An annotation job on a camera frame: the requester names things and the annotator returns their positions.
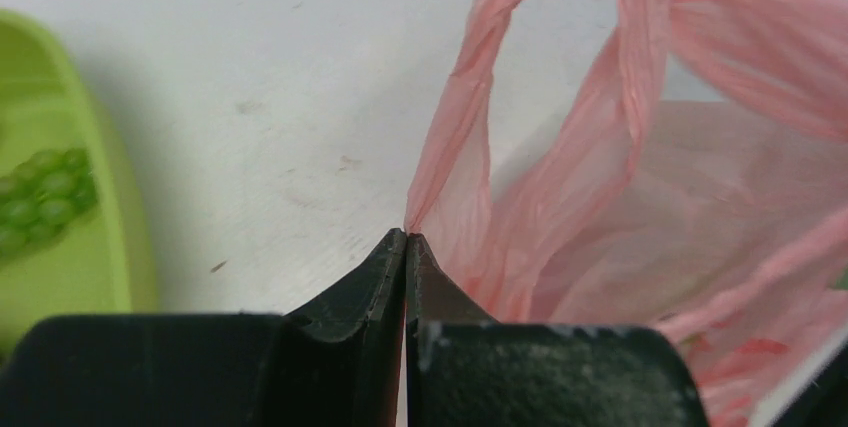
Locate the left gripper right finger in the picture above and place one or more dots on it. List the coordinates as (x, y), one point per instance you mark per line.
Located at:
(464, 368)

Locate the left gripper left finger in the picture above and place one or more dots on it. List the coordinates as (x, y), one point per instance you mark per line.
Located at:
(332, 362)

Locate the pink plastic bag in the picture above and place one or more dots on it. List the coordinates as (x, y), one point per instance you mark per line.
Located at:
(698, 186)

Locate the green fake grapes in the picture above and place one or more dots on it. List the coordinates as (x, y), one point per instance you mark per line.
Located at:
(42, 196)

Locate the green plastic tray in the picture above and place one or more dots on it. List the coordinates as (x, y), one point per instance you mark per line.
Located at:
(102, 263)

